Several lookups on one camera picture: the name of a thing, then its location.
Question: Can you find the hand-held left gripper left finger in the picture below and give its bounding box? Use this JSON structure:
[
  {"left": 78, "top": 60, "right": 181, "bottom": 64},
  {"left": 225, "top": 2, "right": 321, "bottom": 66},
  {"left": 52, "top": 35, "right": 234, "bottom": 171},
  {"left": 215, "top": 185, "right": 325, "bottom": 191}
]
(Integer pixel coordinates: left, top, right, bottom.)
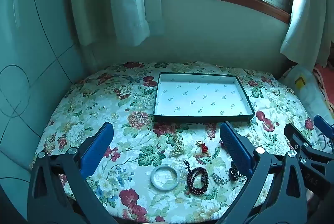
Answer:
[{"left": 27, "top": 122, "right": 118, "bottom": 224}]

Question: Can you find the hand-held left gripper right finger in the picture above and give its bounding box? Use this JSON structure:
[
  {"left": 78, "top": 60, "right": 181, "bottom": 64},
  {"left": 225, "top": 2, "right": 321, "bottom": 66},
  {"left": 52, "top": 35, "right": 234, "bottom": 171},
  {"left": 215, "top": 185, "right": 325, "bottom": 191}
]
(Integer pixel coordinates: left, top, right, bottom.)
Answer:
[{"left": 216, "top": 122, "right": 308, "bottom": 224}]

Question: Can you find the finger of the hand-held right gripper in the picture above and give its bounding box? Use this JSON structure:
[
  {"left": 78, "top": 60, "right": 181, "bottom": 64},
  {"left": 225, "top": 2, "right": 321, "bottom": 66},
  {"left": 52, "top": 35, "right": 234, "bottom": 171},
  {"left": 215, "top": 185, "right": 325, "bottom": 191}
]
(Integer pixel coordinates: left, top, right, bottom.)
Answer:
[
  {"left": 284, "top": 123, "right": 314, "bottom": 162},
  {"left": 314, "top": 115, "right": 334, "bottom": 139}
]

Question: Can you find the gold pearl flower brooch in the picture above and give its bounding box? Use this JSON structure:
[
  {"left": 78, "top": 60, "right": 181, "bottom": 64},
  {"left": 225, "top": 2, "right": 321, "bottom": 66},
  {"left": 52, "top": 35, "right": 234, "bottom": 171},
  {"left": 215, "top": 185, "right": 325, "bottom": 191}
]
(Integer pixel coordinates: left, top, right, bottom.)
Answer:
[{"left": 228, "top": 161, "right": 247, "bottom": 183}]

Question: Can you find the small silver brooch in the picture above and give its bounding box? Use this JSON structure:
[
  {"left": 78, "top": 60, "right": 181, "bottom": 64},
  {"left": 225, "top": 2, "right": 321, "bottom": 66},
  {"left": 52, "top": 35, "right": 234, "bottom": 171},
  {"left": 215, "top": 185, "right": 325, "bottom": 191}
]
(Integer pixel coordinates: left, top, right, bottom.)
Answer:
[{"left": 211, "top": 172, "right": 230, "bottom": 186}]

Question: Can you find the dark red bead bracelet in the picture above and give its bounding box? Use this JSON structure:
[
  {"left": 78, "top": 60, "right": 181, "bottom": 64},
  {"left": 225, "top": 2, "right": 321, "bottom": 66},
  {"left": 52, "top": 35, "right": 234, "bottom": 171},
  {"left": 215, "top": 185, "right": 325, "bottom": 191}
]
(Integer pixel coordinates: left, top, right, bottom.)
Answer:
[{"left": 186, "top": 167, "right": 209, "bottom": 195}]

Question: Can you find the white pearl bracelet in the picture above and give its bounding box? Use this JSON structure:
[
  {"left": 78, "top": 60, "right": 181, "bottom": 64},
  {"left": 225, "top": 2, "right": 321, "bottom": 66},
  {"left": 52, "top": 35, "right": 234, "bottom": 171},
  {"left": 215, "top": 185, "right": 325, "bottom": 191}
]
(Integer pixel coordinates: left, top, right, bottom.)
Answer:
[{"left": 169, "top": 133, "right": 190, "bottom": 158}]

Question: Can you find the white printed box tray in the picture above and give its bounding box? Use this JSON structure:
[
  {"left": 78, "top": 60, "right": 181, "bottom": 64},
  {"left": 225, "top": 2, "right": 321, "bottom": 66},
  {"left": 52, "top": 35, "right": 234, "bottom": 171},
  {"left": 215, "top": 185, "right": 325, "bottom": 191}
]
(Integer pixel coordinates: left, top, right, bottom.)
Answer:
[{"left": 153, "top": 72, "right": 255, "bottom": 123}]

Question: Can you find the white jade bangle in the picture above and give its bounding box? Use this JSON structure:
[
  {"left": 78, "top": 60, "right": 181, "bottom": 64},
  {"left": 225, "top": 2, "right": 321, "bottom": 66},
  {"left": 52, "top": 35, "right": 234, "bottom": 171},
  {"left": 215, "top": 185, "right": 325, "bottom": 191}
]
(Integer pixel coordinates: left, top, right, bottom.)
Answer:
[{"left": 150, "top": 165, "right": 180, "bottom": 191}]

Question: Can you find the red and gold charm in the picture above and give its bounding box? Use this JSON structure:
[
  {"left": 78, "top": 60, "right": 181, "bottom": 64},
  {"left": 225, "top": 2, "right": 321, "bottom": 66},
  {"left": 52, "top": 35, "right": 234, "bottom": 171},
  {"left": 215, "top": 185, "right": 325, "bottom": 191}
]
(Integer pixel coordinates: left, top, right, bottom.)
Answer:
[{"left": 196, "top": 141, "right": 211, "bottom": 155}]

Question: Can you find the white plastic bag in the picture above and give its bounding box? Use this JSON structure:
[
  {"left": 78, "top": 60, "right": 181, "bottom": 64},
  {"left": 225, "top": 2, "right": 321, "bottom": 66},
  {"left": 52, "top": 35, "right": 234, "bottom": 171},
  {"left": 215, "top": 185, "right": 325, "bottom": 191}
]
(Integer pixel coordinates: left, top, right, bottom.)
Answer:
[{"left": 278, "top": 65, "right": 334, "bottom": 120}]

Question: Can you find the floral printed cloth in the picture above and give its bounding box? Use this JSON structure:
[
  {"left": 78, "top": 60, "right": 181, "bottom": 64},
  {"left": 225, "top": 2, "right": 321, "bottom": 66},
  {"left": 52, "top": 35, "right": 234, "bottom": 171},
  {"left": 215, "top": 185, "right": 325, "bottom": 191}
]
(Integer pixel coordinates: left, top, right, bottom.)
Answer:
[{"left": 30, "top": 61, "right": 326, "bottom": 224}]

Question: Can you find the pink braided cushion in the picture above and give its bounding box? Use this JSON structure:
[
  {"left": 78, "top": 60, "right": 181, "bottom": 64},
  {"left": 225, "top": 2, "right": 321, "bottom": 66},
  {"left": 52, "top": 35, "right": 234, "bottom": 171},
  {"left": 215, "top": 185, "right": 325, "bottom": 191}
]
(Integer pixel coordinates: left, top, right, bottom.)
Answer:
[{"left": 312, "top": 57, "right": 334, "bottom": 110}]

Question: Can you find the white line-patterned wardrobe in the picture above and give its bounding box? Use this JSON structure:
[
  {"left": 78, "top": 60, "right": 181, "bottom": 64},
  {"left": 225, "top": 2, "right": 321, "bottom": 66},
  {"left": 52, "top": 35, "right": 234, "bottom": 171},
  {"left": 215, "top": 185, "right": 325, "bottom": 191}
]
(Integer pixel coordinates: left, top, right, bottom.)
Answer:
[{"left": 0, "top": 0, "right": 88, "bottom": 188}]

